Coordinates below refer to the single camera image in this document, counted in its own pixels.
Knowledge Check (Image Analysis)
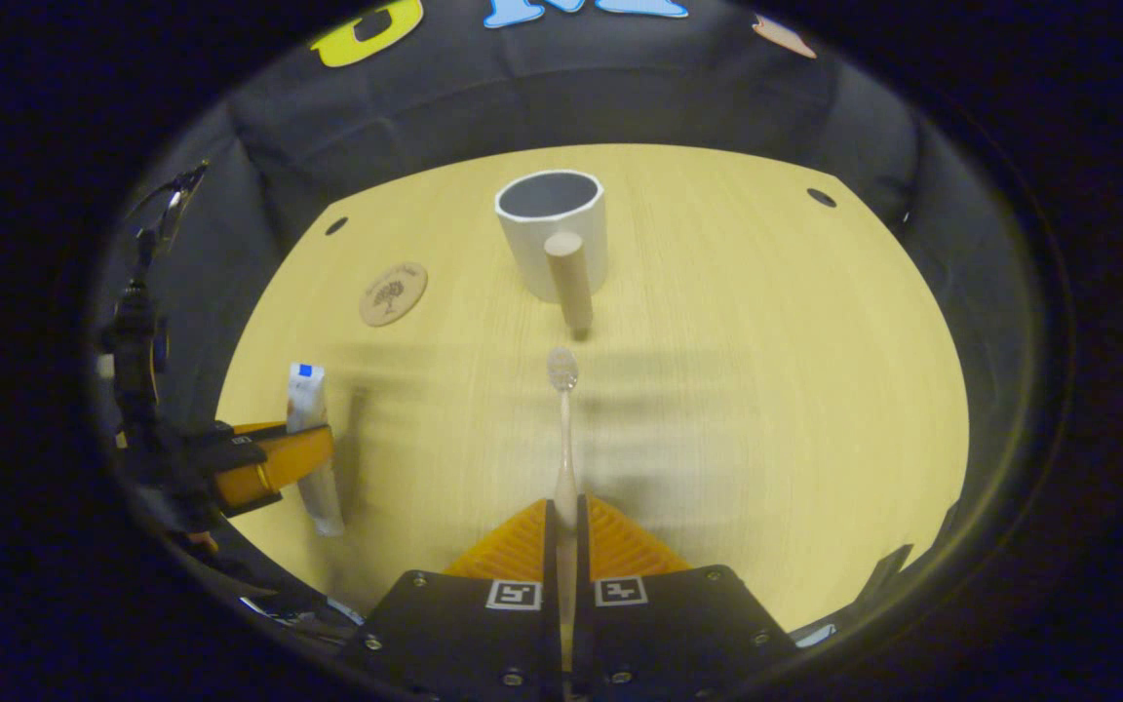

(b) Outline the white toothbrush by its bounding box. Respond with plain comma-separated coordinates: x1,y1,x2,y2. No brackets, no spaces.
547,347,582,674

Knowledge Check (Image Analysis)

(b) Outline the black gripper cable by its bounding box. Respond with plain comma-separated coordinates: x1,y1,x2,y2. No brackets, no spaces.
121,161,210,256

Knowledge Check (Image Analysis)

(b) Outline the white toothpaste tube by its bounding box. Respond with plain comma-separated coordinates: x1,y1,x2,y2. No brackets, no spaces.
287,363,346,538

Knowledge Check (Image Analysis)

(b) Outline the round wooden coaster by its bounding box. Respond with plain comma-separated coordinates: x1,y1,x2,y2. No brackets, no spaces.
359,261,429,328

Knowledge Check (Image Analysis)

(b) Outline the white cup with wooden handle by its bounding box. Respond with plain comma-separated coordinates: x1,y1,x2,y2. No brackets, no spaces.
494,170,610,332

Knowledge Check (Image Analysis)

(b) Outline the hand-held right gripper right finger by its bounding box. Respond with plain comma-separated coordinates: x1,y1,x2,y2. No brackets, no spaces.
576,494,801,702

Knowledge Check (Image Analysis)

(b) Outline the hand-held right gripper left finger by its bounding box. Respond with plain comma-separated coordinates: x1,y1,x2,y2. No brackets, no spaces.
342,497,562,702

